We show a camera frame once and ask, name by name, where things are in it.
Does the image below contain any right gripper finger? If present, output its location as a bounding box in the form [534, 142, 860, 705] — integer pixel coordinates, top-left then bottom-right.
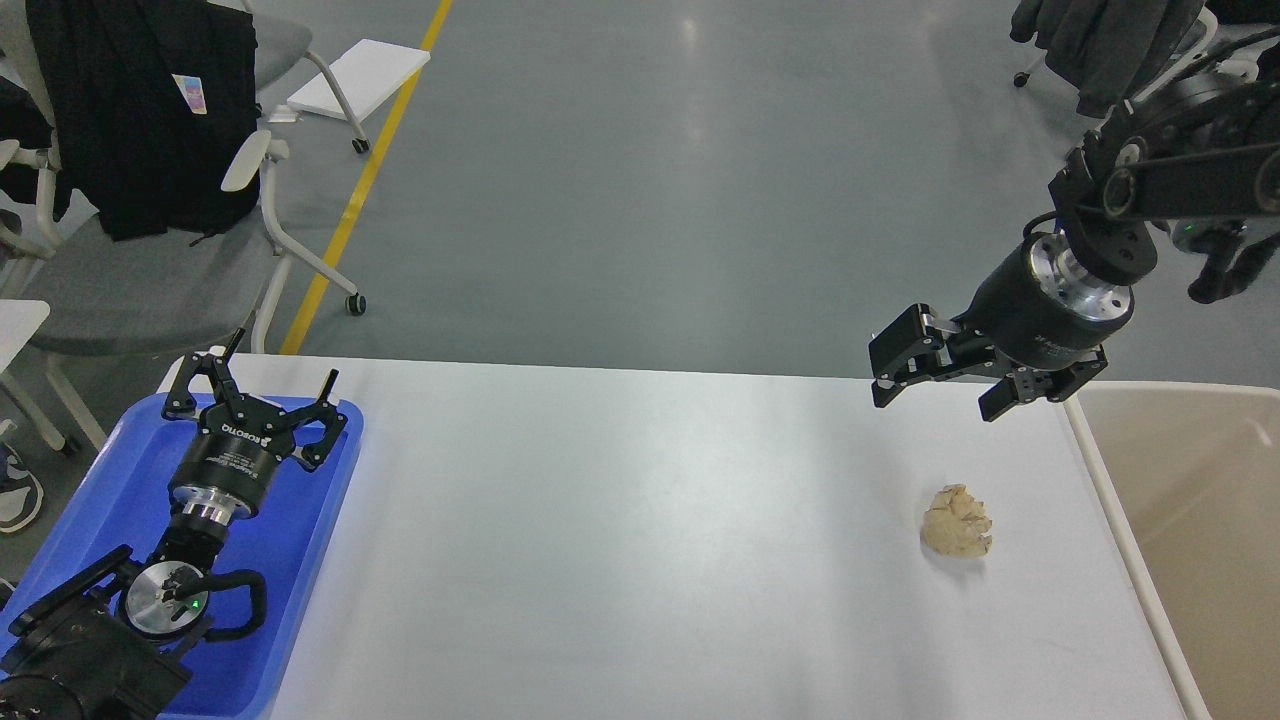
[978, 346, 1108, 421]
[868, 304, 961, 407]

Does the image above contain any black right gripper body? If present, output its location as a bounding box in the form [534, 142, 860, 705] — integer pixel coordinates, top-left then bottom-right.
[947, 232, 1135, 386]

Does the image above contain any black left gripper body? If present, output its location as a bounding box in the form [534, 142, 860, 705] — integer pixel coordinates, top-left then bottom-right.
[166, 395, 307, 519]

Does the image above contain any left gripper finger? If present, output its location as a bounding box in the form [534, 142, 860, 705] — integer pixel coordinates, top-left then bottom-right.
[163, 327, 247, 433]
[262, 369, 348, 471]

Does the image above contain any beige paper ball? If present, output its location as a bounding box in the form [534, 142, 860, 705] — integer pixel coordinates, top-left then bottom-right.
[922, 484, 993, 559]

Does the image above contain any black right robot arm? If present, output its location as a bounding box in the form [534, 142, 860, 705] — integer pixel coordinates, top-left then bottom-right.
[869, 53, 1279, 421]

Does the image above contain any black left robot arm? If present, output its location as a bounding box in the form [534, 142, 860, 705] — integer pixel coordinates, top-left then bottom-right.
[3, 334, 348, 719]

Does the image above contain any blue plastic tray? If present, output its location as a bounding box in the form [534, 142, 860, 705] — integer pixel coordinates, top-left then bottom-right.
[0, 393, 365, 720]

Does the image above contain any grey office chair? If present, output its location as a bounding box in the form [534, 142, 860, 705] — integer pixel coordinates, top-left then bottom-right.
[3, 50, 367, 448]

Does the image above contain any white side table corner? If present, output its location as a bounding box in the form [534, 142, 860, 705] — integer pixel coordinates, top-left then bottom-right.
[0, 299, 50, 372]

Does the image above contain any sneaker at left edge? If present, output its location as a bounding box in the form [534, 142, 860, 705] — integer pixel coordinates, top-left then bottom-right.
[1, 443, 45, 536]

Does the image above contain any beige plastic bin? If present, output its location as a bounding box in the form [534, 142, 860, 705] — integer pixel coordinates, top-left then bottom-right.
[1066, 380, 1279, 719]

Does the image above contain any dark grey hanging coat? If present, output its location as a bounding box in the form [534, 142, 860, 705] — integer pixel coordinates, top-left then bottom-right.
[1009, 0, 1207, 120]

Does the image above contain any black jacket on chair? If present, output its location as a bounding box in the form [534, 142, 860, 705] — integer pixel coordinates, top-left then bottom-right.
[3, 1, 259, 241]

